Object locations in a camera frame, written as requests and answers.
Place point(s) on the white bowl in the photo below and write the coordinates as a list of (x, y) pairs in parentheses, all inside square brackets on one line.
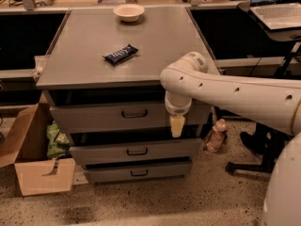
[(129, 13)]

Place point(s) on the clear plastic bottle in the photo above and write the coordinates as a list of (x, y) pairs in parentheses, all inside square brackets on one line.
[(217, 136)]

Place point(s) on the grey middle drawer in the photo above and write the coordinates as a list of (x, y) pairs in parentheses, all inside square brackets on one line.
[(138, 151)]

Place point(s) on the grey top drawer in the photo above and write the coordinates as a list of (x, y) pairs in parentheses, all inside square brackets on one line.
[(111, 117)]

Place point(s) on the grey drawer cabinet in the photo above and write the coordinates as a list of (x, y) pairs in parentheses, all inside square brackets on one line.
[(77, 74)]

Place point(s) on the grey drawer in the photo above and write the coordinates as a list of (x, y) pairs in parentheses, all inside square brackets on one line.
[(111, 117), (138, 151), (141, 172)]

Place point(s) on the green chip bag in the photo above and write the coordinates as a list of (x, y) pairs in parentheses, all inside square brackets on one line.
[(58, 143)]

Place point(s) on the laptop computer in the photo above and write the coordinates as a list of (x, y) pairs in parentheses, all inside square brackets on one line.
[(277, 14)]

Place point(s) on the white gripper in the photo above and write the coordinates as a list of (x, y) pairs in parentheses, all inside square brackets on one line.
[(178, 108)]

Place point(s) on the grey bottom drawer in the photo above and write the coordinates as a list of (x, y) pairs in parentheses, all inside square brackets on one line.
[(141, 172)]

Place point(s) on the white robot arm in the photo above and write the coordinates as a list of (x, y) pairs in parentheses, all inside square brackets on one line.
[(275, 103)]

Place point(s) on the cardboard box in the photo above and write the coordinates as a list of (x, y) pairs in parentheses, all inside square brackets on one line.
[(25, 148)]

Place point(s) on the dark blue snack bar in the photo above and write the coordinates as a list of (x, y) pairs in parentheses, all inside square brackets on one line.
[(121, 55)]

